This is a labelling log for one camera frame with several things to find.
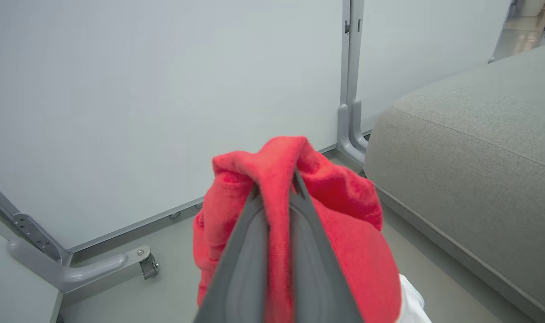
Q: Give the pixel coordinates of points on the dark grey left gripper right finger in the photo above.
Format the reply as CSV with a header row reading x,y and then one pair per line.
x,y
315,278

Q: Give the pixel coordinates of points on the grey partition foot with caster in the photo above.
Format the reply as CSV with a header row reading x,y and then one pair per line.
x,y
75,271

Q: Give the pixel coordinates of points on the red knit garment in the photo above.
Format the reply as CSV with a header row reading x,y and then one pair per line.
x,y
348,224

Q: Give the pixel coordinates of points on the grey metal hinge bracket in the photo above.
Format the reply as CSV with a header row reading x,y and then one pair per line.
x,y
32,231

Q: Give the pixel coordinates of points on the grey fabric sofa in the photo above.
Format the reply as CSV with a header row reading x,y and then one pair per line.
x,y
478,157

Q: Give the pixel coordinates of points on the grey curved partition foot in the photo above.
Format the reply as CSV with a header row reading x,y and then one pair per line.
x,y
342,130
356,121

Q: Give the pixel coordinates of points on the black caster wheel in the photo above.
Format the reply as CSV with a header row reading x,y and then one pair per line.
x,y
149,267

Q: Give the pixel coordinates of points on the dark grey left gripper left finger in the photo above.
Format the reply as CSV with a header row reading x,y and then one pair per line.
x,y
243,269

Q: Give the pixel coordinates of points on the white garment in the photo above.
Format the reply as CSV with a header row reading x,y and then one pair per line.
x,y
411,305

